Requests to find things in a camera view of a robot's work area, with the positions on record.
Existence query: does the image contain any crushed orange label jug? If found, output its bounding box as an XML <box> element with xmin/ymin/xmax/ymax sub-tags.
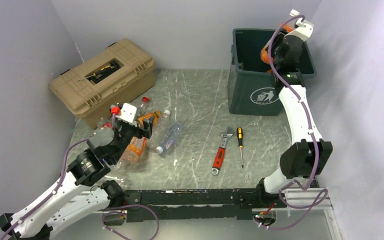
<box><xmin>260</xmin><ymin>21</ymin><xmax>296</xmax><ymax>65</ymax></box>

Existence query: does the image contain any crushed clear blue label bottle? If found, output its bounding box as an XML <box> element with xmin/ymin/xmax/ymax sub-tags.
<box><xmin>155</xmin><ymin>122</ymin><xmax>184</xmax><ymax>155</ymax></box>

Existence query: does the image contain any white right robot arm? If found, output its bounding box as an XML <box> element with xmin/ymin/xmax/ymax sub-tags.
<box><xmin>255</xmin><ymin>33</ymin><xmax>333</xmax><ymax>208</ymax></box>

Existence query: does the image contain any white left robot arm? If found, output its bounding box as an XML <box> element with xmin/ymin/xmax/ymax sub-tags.
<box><xmin>0</xmin><ymin>117</ymin><xmax>153</xmax><ymax>240</ymax></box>

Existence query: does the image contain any dark green trash bin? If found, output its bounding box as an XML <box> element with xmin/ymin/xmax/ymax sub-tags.
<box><xmin>228</xmin><ymin>28</ymin><xmax>317</xmax><ymax>117</ymax></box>

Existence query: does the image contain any orange juice bottle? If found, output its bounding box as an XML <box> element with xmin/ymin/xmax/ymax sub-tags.
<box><xmin>137</xmin><ymin>110</ymin><xmax>162</xmax><ymax>127</ymax></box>

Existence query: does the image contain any red cap clear bottle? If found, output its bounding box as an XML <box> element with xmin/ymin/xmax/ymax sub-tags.
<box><xmin>137</xmin><ymin>96</ymin><xmax>149</xmax><ymax>116</ymax></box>

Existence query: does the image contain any clear white cap bottle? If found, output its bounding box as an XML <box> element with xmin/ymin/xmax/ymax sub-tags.
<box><xmin>160</xmin><ymin>109</ymin><xmax>171</xmax><ymax>125</ymax></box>

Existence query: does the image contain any large orange label bottle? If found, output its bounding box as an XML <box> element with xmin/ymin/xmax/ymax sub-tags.
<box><xmin>121</xmin><ymin>136</ymin><xmax>147</xmax><ymax>163</ymax></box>

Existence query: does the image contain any red label clear bottle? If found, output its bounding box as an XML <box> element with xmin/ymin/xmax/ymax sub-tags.
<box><xmin>96</xmin><ymin>117</ymin><xmax>113</xmax><ymax>130</ymax></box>

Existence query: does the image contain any tan plastic toolbox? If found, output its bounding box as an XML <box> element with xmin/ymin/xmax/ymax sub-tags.
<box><xmin>49</xmin><ymin>38</ymin><xmax>155</xmax><ymax>125</ymax></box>

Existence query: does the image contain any yellow black screwdriver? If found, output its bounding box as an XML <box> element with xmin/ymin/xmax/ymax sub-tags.
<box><xmin>236</xmin><ymin>127</ymin><xmax>244</xmax><ymax>168</ymax></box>

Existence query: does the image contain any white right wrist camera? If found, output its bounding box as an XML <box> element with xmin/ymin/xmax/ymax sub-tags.
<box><xmin>286</xmin><ymin>17</ymin><xmax>315</xmax><ymax>42</ymax></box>

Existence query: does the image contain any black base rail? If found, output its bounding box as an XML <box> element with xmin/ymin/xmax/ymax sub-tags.
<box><xmin>124</xmin><ymin>185</ymin><xmax>285</xmax><ymax>223</ymax></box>

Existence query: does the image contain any red handled adjustable wrench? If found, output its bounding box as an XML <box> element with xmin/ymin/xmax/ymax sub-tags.
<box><xmin>211</xmin><ymin>126</ymin><xmax>234</xmax><ymax>176</ymax></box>

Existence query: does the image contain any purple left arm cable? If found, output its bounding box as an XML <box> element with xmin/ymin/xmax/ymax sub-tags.
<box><xmin>0</xmin><ymin>139</ymin><xmax>90</xmax><ymax>240</ymax></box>

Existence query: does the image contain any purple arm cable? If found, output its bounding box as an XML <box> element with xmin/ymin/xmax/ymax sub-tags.
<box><xmin>266</xmin><ymin>14</ymin><xmax>329</xmax><ymax>231</ymax></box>
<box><xmin>0</xmin><ymin>139</ymin><xmax>90</xmax><ymax>240</ymax></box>

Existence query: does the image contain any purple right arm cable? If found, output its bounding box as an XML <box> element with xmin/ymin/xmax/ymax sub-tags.
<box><xmin>266</xmin><ymin>14</ymin><xmax>329</xmax><ymax>231</ymax></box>

